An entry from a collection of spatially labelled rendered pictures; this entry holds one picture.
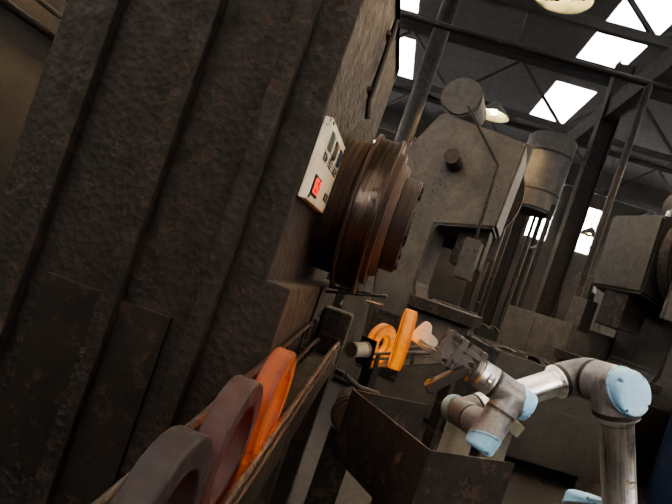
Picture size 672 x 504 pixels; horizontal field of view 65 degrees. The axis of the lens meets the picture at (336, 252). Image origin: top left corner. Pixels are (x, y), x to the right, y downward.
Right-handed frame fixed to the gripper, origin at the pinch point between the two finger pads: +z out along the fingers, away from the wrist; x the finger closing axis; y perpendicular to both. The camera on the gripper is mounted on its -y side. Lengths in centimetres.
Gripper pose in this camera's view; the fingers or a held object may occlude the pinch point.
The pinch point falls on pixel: (405, 332)
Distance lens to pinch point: 135.3
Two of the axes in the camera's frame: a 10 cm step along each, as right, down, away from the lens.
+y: 5.6, -8.3, -0.4
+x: -1.2, -0.3, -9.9
